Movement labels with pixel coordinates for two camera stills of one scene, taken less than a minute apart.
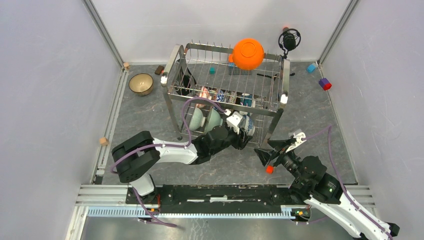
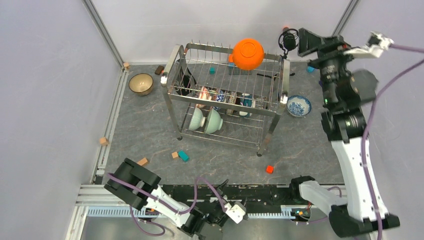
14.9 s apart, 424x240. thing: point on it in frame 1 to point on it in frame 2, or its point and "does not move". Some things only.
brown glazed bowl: x=141 y=84 does not move
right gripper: x=279 y=146 to x=329 y=48
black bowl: x=184 y=80 does not move
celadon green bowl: x=213 y=120 does not move
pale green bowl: x=197 y=120 does not move
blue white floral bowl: x=248 y=125 to x=298 y=106
